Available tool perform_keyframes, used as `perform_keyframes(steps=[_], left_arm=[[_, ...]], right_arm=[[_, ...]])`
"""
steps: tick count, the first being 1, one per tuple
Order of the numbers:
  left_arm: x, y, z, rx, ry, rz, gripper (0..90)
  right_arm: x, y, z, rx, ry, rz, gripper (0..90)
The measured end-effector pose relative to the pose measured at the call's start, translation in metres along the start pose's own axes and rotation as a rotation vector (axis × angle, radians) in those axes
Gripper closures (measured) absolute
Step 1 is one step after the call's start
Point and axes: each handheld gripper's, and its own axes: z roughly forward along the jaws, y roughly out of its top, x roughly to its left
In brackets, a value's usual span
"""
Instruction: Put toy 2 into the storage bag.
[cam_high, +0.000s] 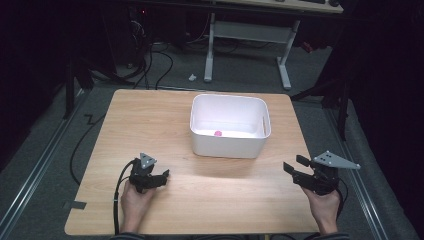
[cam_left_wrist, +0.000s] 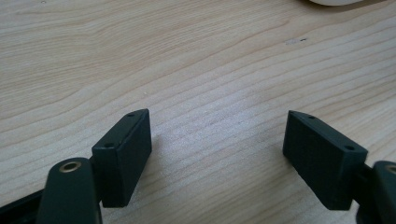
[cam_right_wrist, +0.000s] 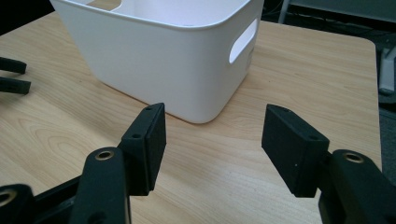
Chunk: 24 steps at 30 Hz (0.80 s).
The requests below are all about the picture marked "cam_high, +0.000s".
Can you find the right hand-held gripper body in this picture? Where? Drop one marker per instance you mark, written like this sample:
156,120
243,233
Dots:
321,176

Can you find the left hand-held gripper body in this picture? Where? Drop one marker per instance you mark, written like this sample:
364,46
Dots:
142,173

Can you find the pink bone toy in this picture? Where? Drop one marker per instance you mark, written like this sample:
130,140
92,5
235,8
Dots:
218,133

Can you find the white plastic bin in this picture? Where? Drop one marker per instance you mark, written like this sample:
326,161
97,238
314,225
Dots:
230,125

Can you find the person's right hand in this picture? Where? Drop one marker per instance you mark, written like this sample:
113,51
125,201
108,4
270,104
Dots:
323,210

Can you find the person's left hand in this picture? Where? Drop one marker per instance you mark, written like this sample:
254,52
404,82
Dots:
133,206

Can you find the black stand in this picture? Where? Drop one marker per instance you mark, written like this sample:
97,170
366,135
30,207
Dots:
340,96
70,86

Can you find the grey tape piece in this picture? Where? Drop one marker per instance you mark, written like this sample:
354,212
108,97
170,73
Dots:
75,204

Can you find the white paper scrap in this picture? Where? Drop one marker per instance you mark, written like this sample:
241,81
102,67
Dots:
192,77

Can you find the small red object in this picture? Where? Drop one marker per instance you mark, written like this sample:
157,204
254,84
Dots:
307,47

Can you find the white-legged wooden desk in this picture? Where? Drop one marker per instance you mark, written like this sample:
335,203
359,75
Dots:
250,31

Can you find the dark computer tower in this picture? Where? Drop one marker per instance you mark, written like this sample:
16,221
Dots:
136,33

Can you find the black keyboard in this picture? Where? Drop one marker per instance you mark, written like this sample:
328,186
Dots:
311,1

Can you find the black computer mouse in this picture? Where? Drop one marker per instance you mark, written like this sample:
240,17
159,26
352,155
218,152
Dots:
334,2

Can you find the metal floor rail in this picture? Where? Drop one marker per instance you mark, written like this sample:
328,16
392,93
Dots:
36,166
360,186

